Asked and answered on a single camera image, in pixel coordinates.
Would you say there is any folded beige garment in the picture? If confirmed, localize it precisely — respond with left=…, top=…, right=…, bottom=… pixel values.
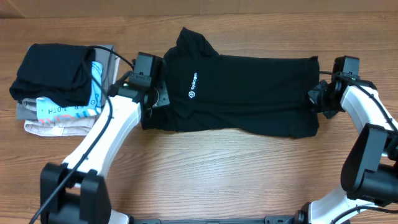
left=21, top=53, right=121, bottom=138

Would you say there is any black t-shirt with logo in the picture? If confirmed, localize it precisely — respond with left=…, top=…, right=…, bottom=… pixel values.
left=142, top=29, right=320, bottom=138

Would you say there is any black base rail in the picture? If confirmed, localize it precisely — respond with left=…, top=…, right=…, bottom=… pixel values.
left=129, top=215, right=294, bottom=224

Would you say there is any folded gray garment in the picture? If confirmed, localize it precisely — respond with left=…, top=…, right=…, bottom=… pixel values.
left=16, top=49, right=119, bottom=121

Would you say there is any folded black garment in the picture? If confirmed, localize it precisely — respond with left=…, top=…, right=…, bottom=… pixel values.
left=9, top=44, right=96, bottom=107

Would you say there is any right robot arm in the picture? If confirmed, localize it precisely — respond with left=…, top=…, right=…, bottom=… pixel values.
left=275, top=79, right=397, bottom=224

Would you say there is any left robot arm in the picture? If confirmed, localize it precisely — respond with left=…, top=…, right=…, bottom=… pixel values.
left=31, top=82, right=169, bottom=224

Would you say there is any folded light blue printed shirt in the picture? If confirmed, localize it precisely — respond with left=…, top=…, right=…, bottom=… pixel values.
left=36, top=61, right=104, bottom=124

